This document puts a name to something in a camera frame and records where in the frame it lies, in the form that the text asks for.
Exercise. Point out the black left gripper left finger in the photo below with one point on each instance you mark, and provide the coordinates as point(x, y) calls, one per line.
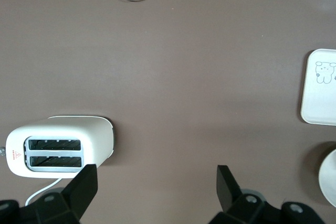
point(82, 187)

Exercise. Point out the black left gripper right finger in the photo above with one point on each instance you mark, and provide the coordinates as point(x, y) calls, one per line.
point(228, 190)

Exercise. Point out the beige round plate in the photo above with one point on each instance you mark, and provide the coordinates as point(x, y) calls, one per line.
point(329, 179)

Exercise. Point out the cream two-slot toaster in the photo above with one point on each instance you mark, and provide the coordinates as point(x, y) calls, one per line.
point(97, 140)

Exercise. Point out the beige rabbit print tray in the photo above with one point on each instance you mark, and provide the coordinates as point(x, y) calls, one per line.
point(320, 98)

